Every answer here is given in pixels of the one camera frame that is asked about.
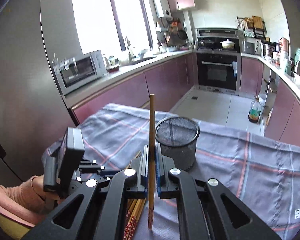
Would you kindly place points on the silver refrigerator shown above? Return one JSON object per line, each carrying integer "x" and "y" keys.
{"x": 33, "y": 114}

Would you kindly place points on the oil bottle on floor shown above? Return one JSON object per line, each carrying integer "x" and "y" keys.
{"x": 255, "y": 110}

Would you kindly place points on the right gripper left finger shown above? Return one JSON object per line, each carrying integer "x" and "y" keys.
{"x": 139, "y": 188}

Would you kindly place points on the left hand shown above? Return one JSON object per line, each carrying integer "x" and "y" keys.
{"x": 38, "y": 187}

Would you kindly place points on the white microwave oven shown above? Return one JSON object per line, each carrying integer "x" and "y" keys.
{"x": 73, "y": 73}

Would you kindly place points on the white ceramic pot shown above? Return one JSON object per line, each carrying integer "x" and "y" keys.
{"x": 227, "y": 44}

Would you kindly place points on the grey plaid tablecloth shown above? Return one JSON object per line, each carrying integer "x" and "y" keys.
{"x": 263, "y": 173}

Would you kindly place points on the black built-in oven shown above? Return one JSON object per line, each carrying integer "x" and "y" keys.
{"x": 219, "y": 71}

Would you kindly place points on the white water heater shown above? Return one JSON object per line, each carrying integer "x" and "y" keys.
{"x": 162, "y": 8}

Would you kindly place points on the pink left sleeve forearm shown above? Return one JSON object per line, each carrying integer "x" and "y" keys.
{"x": 22, "y": 203}

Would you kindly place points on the black wok on stove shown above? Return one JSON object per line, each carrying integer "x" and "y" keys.
{"x": 206, "y": 43}

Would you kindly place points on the chopstick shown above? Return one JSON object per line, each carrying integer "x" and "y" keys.
{"x": 140, "y": 210}
{"x": 151, "y": 165}
{"x": 132, "y": 210}

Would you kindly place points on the black mesh utensil holder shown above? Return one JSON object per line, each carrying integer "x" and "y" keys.
{"x": 177, "y": 137}

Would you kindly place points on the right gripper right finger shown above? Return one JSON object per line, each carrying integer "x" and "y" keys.
{"x": 167, "y": 188}

